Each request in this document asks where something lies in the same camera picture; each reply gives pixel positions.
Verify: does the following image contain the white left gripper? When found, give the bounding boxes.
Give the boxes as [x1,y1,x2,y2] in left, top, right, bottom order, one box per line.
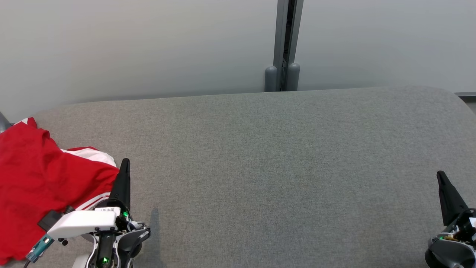
[47,158,131,240]

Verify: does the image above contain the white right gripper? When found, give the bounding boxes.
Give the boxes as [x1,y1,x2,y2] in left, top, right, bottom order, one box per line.
[437,170,476,240]

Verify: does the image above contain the red white number jersey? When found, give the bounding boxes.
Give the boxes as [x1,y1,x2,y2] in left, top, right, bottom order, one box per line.
[0,146,120,265]

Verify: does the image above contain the grey rounded post cap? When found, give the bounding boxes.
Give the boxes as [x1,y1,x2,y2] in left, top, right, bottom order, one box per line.
[286,63,300,92]
[264,66,278,92]

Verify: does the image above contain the grey metal partition post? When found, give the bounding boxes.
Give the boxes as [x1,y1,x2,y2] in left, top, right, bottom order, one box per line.
[273,0,304,92]

